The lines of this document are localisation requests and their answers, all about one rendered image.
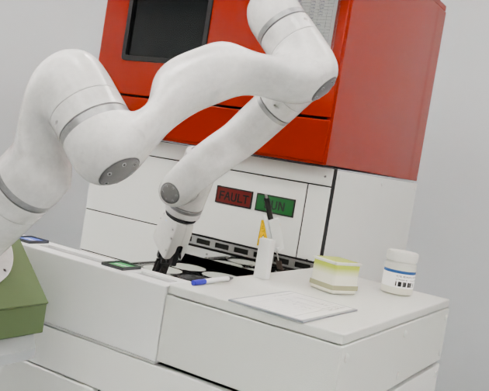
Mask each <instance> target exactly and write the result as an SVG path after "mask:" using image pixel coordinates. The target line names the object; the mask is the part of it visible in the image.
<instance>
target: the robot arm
mask: <svg viewBox="0 0 489 391"><path fill-rule="evenodd" d="M247 18H248V25H249V27H250V29H251V31H252V33H253V34H254V36H255V38H256V40H257V41H258V42H259V44H260V45H261V47H262V49H263V50H264V51H265V53H266V54H261V53H259V52H255V51H253V50H249V49H248V48H245V47H242V46H240V45H237V44H235V43H231V42H224V41H220V42H214V43H208V44H206V45H203V46H201V47H197V48H195V49H193V50H189V51H186V52H185V53H183V54H180V55H178V56H176V57H173V58H172V59H171V60H170V61H168V62H166V63H165V64H164V65H163V66H162V67H161V68H160V69H159V70H158V72H157V74H156V75H155V76H154V80H153V82H152V86H151V92H150V96H149V99H148V101H147V103H146V105H145V106H143V107H142V108H141V109H138V110H136V111H130V110H129V109H128V108H127V105H126V104H125V102H124V100H123V98H122V97H121V95H120V93H119V91H118V90H117V88H116V86H115V85H114V83H113V80H112V79H111V77H110V76H109V74H108V72H107V71H106V69H105V68H104V67H103V66H102V64H101V63H100V62H99V61H98V59H97V58H95V57H94V56H93V55H91V54H90V53H88V52H86V51H83V50H78V49H66V50H60V51H58V52H56V53H54V54H51V55H50V56H49V57H48V58H46V59H45V60H44V61H43V62H41V63H40V64H39V66H38V67H37V68H36V70H35V71H34V72H33V74H32V76H31V78H30V80H29V82H28V84H27V86H26V90H25V94H24V96H23V103H22V106H21V110H20V114H19V122H18V127H17V131H16V138H15V139H14V141H13V143H12V145H11V146H10V147H9V148H8V150H7V151H6V152H5V153H4V154H3V155H2V156H1V157H0V282H1V281H2V280H3V279H4V278H6V277H7V276H8V274H9V273H10V271H11V269H12V264H13V251H12V245H13V244H14V243H15V242H16V241H17V240H18V239H19V238H20V237H21V236H22V235H23V234H24V233H25V232H26V231H27V230H28V229H29V228H31V227H32V226H33V225H34V224H35V223H36V222H37V221H38V220H39V219H40V218H41V217H43V216H44V215H45V214H46V213H47V212H48V211H49V210H50V209H51V208H52V207H53V206H55V205H56V204H57V203H58V202H59V201H60V200H61V199H62V198H63V196H64V195H65V194H66V192H67V191H68V190H69V188H70V185H71V178H72V167H73V168H74V169H75V170H76V172H77V173H79V174H80V176H82V177H83V179H85V180H86V181H88V182H90V183H92V184H95V185H112V184H117V183H119V182H121V181H123V180H124V179H126V178H128V177H129V176H131V175H132V174H133V173H134V172H135V171H136V170H137V169H138V168H139V167H140V166H141V165H142V164H143V163H144V162H145V160H146V159H147V158H148V157H149V155H150V154H151V152H152V151H153V150H154V149H155V148H156V146H158V144H159V143H160V142H161V141H162V139H163V138H164V137H165V136H166V135H167V134H168V133H169V132H170V131H171V130H172V129H173V128H175V127H176V126H177V125H179V124H180V123H181V122H182V121H183V120H185V119H187V118H188V117H190V116H191V115H193V114H195V113H197V112H199V111H201V110H203V109H206V108H208V107H211V106H214V105H216V104H218V103H220V102H223V101H226V100H228V99H232V98H234V97H238V96H242V95H253V96H254V97H253V98H252V99H251V100H250V101H249V102H248V103H247V104H246V105H245V106H244V107H243V108H242V109H241V110H239V111H238V112H237V113H236V114H235V115H234V116H233V117H232V118H231V119H230V120H229V121H228V122H227V123H226V124H225V125H224V126H222V127H221V128H220V129H219V130H217V131H216V132H214V133H212V134H211V135H209V136H208V137H207V138H206V139H205V140H203V141H202V142H200V143H199V144H197V145H196V146H190V147H187V148H186V152H185V153H184V156H183V158H182V159H181V160H180V161H179V162H178V163H177V164H176V165H175V166H174V167H173V168H172V169H171V170H170V171H169V172H168V173H167V174H166V175H165V176H164V178H163V179H162V180H161V183H160V185H159V189H158V193H159V196H160V199H161V201H162V202H163V203H164V204H165V210H164V212H163V213H162V215H161V218H160V220H159V221H158V225H157V226H156V228H155V231H154V234H153V238H154V242H155V243H156V246H157V248H158V253H157V257H158V258H156V261H155V263H154V267H153V268H152V271H154V272H159V273H162V274H165V275H166V273H167V271H168V268H169V265H170V266H176V264H177V260H178V259H179V260H182V258H183V256H184V254H185V252H186V249H187V247H188V244H189V240H190V237H191V234H192V229H193V225H194V223H195V222H196V221H197V220H198V219H199V218H200V215H201V213H202V211H203V207H204V206H205V203H206V200H207V198H208V195H209V194H210V190H211V188H212V186H213V183H214V182H215V181H216V180H217V179H218V178H219V177H221V176H222V175H224V174H225V173H227V172H228V171H230V170H231V169H232V168H234V167H235V166H237V165H238V164H240V163H241V162H242V161H244V160H245V159H247V158H248V157H250V156H251V155H253V154H254V153H255V152H256V151H257V150H258V149H260V148H261V147H262V146H263V145H264V144H266V143H267V142H268V141H269V140H270V139H272V138H273V137H274V136H275V135H276V134H277V133H278V132H279V131H280V130H281V129H282V128H284V127H285V126H286V125H287V124H288V123H290V122H291V121H292V120H293V119H294V118H295V117H296V116H298V115H299V114H300V113H301V112H302V111H303V110H304V109H306V108H307V107H308V106H309V105H310V104H311V103H312V102H313V101H315V100H317V99H320V98H321V97H323V96H324V95H326V94H327V93H328V92H329V91H330V90H331V88H332V87H333V86H334V85H335V81H336V78H337V77H338V62H337V60H336V58H335V56H334V54H333V52H332V50H331V48H330V47H329V45H328V43H327V42H326V40H325V39H324V37H323V36H322V35H321V33H320V32H319V30H318V29H317V27H316V26H315V25H314V23H313V22H312V20H311V19H310V17H309V15H308V14H307V13H306V12H305V10H304V9H303V7H302V5H301V4H300V3H299V2H298V0H250V2H249V3H248V7H247Z"/></svg>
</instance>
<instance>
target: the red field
mask: <svg viewBox="0 0 489 391"><path fill-rule="evenodd" d="M216 201H219V202H226V203H230V204H234V205H238V206H245V207H249V206H250V202H251V193H250V192H243V191H238V190H234V189H227V188H222V187H218V190H217V199H216Z"/></svg>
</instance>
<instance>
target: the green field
mask: <svg viewBox="0 0 489 391"><path fill-rule="evenodd" d="M268 197H269V198H270V203H271V207H272V212H273V213H280V214H283V215H287V216H292V211H293V203H294V201H292V200H287V199H280V198H276V197H271V196H268ZM264 198H265V196H264V195H259V194H258V198H257V203H256V209H260V210H265V211H266V209H265V201H264Z"/></svg>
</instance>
